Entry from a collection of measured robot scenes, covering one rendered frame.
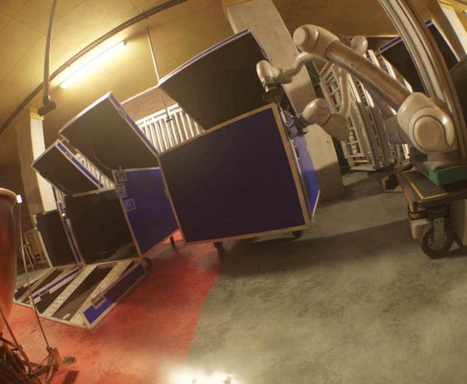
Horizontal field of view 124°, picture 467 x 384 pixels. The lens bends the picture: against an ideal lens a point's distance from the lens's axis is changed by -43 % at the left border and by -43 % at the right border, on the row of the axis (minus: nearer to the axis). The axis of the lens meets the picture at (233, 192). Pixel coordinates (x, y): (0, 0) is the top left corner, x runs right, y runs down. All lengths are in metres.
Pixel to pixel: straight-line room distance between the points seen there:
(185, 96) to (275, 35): 1.54
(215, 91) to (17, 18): 2.80
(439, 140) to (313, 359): 0.76
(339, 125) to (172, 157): 1.20
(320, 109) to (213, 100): 1.42
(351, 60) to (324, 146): 1.93
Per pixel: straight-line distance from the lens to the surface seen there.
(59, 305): 2.08
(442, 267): 1.10
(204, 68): 2.07
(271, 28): 3.22
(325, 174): 2.71
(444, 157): 0.98
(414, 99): 0.79
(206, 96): 2.31
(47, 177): 3.72
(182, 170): 1.65
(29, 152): 4.98
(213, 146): 1.48
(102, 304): 1.57
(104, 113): 2.44
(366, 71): 0.87
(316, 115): 1.19
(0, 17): 3.41
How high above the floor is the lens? 0.61
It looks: 5 degrees down
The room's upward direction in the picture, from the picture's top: 17 degrees counter-clockwise
